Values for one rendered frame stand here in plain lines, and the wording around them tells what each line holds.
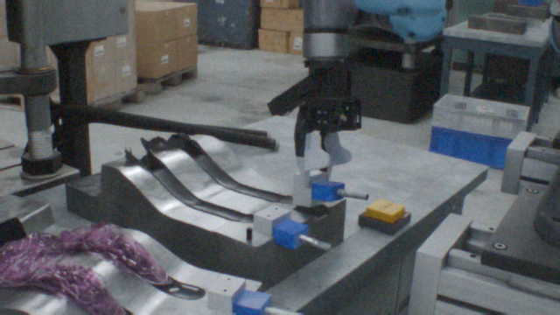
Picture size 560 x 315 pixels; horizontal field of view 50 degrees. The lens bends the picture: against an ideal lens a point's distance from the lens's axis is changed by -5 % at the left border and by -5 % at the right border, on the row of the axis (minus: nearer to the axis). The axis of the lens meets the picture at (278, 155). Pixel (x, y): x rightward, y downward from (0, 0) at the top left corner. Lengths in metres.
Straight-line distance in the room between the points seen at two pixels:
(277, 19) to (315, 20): 6.91
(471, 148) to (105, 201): 3.29
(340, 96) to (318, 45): 0.09
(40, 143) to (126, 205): 0.45
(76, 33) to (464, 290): 1.26
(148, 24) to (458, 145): 2.89
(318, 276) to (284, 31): 6.91
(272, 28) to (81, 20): 6.34
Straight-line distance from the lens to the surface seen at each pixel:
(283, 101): 1.09
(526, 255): 0.68
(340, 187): 1.07
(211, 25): 8.29
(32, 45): 1.51
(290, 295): 1.02
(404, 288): 1.54
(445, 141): 4.27
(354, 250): 1.17
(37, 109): 1.54
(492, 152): 4.23
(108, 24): 1.79
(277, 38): 7.94
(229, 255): 1.01
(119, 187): 1.17
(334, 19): 1.03
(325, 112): 1.03
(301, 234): 0.99
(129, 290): 0.90
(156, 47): 5.67
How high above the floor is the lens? 1.33
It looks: 19 degrees down
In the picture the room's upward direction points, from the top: 2 degrees clockwise
